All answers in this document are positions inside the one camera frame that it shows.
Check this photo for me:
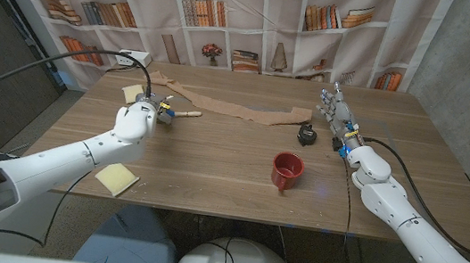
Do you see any colourful brush with wooden handle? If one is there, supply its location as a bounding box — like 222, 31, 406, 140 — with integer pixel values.
157, 102, 204, 129

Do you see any yellow sponge far left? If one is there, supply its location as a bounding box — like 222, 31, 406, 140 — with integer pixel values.
120, 82, 147, 107

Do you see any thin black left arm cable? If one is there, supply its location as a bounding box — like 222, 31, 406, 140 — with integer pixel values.
0, 159, 95, 254

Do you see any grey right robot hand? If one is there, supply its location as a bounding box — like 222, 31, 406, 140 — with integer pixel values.
309, 79, 372, 154

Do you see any printed bookshelf backdrop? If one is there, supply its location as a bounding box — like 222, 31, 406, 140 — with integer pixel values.
0, 0, 457, 135

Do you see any tan adhesive wrap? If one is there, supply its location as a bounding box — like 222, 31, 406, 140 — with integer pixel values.
144, 70, 317, 132

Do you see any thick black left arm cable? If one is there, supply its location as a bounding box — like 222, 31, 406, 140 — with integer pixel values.
0, 37, 157, 133

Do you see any yellow sponge near edge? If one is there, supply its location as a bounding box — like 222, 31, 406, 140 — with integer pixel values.
92, 160, 142, 201

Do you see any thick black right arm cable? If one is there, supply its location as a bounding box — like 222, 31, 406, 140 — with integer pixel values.
350, 136, 470, 261

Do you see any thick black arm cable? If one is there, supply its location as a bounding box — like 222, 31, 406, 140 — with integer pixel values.
0, 37, 157, 133
350, 136, 470, 261

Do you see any black tape measure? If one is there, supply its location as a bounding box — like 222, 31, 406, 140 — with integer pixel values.
295, 121, 320, 150

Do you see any white power box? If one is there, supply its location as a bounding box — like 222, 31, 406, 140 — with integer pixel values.
114, 48, 154, 70

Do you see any red mug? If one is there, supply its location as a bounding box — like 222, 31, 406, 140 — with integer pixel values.
268, 150, 308, 195

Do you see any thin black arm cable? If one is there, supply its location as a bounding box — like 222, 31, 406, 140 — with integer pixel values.
0, 159, 95, 254
330, 155, 361, 254

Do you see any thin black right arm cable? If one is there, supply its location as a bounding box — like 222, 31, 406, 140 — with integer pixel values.
330, 155, 361, 254

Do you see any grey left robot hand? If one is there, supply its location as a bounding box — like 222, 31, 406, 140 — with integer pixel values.
132, 90, 177, 127

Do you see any blue-grey bin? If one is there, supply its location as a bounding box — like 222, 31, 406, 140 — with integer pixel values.
72, 199, 184, 263

